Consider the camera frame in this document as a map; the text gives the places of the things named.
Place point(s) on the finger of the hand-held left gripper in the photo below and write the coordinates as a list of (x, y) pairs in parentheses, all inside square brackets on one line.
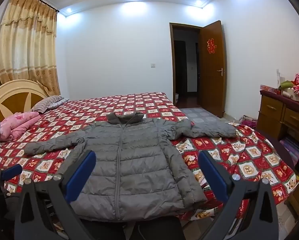
[(12, 172)]

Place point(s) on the green cloth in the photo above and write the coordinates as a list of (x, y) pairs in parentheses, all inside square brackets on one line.
[(285, 84)]

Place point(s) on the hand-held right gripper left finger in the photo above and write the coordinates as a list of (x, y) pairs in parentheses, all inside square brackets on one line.
[(80, 177)]

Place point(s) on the cream wooden headboard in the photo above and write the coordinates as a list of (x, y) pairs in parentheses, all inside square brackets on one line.
[(4, 97)]

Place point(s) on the grey puffer jacket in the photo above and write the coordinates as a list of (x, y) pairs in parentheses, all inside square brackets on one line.
[(139, 155)]

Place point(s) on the red bear-print bedspread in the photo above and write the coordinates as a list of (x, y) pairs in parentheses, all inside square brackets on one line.
[(252, 152)]

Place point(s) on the wooden desk with drawers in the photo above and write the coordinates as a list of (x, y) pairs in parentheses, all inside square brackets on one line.
[(269, 115)]

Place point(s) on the ceiling spotlight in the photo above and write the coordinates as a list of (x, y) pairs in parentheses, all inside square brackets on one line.
[(69, 10), (199, 2)]

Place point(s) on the dark wooden bed footboard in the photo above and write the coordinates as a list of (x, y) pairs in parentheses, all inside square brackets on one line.
[(285, 155)]

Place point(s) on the white bucket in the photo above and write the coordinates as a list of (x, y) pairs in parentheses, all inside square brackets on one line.
[(176, 98)]

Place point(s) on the flat pink box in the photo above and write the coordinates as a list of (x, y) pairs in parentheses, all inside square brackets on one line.
[(269, 89)]

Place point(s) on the purple shoe box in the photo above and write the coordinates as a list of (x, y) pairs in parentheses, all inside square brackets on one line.
[(292, 150)]

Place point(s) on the brown wooden door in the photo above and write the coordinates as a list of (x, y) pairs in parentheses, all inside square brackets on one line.
[(212, 85)]

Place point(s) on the beige patterned curtain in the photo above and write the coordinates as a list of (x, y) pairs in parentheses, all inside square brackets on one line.
[(27, 42)]

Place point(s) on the white carton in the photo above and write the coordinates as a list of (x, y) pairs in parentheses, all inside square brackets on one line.
[(278, 77)]

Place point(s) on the brown door frame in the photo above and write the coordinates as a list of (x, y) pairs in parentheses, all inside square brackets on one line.
[(171, 67)]

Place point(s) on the beige thread spool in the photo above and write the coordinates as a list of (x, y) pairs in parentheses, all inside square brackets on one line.
[(286, 95)]

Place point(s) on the red paper door decoration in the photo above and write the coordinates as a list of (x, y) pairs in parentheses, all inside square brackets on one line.
[(210, 46)]

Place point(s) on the pink folded blanket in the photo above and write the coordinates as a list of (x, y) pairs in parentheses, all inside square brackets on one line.
[(17, 125)]

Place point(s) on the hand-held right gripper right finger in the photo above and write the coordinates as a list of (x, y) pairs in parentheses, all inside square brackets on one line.
[(213, 177)]

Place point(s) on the striped pillow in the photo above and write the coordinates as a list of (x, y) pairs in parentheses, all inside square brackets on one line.
[(47, 103)]

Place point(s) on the magenta cloth bag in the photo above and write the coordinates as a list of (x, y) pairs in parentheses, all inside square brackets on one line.
[(249, 123)]

